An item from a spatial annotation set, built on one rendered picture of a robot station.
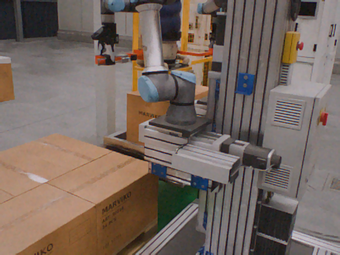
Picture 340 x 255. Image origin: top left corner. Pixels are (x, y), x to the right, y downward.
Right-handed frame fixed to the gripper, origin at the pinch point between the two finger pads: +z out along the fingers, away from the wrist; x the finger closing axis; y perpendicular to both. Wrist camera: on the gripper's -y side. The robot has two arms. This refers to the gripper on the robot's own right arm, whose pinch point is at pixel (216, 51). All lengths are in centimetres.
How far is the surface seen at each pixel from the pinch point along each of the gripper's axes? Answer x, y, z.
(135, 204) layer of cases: -5, 89, 88
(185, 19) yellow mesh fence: -65, -66, -19
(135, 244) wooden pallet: -8, 83, 123
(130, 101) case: -39, 50, 35
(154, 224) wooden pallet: -4, 67, 114
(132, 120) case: -37, 50, 49
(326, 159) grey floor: 76, -162, 122
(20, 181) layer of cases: -58, 131, 71
